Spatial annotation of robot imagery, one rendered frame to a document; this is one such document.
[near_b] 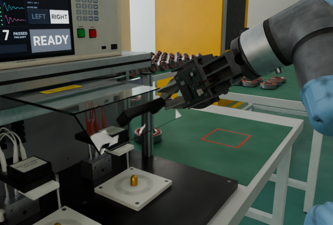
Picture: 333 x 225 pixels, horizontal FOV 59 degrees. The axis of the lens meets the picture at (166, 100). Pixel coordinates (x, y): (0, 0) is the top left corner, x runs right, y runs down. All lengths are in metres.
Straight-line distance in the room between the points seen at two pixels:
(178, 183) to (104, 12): 0.51
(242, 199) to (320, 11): 0.57
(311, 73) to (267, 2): 5.51
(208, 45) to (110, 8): 3.41
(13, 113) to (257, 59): 0.48
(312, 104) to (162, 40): 4.30
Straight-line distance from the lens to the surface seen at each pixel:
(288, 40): 0.43
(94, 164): 0.88
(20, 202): 0.77
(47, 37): 0.74
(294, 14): 0.43
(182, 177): 0.89
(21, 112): 0.68
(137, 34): 7.32
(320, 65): 0.37
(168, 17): 4.55
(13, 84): 0.67
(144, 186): 0.83
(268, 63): 0.45
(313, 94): 0.36
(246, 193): 0.89
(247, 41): 0.45
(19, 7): 0.70
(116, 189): 0.83
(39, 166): 0.68
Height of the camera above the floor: 1.20
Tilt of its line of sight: 14 degrees down
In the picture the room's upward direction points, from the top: straight up
